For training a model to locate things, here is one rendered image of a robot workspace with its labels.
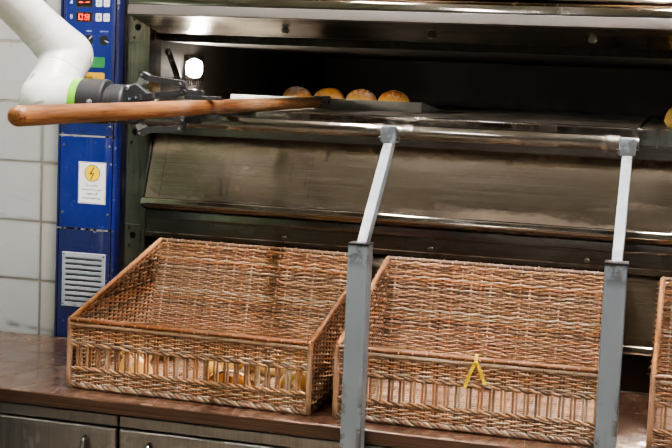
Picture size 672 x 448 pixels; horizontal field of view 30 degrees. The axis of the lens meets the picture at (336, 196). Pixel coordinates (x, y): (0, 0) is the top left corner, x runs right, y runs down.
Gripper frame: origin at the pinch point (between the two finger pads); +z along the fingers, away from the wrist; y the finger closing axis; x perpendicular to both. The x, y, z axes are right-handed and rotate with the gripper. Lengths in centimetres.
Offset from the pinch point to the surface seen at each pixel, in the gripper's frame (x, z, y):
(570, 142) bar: -14, 72, 3
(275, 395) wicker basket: -2, 17, 58
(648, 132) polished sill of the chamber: -51, 87, 2
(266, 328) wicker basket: -44, 2, 53
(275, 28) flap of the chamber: -48, 0, -18
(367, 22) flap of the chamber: -38.5, 24.2, -19.9
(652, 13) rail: -37, 86, -24
